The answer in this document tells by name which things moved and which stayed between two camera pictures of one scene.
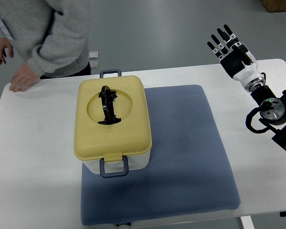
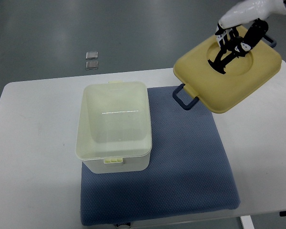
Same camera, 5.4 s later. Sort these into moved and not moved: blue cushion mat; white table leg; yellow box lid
Moved: yellow box lid
Not moved: white table leg; blue cushion mat
